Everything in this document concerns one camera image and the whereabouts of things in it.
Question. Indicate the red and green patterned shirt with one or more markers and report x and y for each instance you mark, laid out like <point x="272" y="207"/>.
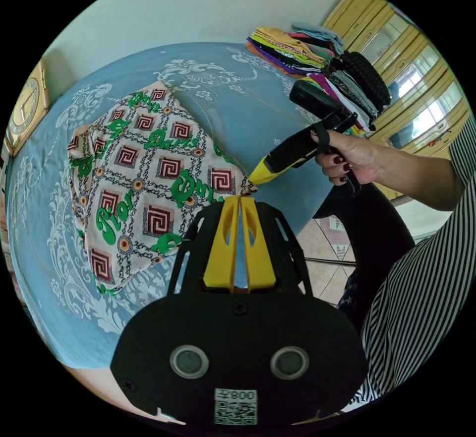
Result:
<point x="148" y="169"/>

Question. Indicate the yellow cupboard with glass doors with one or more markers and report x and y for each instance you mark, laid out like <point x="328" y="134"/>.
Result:
<point x="420" y="72"/>

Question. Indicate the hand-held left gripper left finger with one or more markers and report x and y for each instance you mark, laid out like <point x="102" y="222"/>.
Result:
<point x="217" y="258"/>

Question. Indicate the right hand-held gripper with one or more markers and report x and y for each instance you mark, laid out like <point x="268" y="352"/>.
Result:
<point x="290" y="150"/>

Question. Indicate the person's body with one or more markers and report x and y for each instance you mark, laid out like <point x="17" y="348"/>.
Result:
<point x="412" y="314"/>

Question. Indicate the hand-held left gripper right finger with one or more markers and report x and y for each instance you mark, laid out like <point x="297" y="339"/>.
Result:
<point x="260" y="258"/>

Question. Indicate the bed with blue printed sheet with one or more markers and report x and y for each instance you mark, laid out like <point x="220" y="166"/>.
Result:
<point x="223" y="87"/>

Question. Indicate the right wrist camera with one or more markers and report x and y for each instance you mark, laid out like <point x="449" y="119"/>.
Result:
<point x="310" y="96"/>

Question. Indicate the pile of clothes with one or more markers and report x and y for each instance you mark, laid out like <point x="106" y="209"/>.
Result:
<point x="334" y="72"/>

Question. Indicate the yellow wooden clock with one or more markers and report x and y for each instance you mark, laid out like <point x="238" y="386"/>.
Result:
<point x="28" y="106"/>

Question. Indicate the person's right hand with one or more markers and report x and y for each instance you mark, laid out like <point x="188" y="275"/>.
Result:
<point x="357" y="158"/>

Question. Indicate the person's right forearm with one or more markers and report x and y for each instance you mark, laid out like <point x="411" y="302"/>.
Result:
<point x="420" y="180"/>

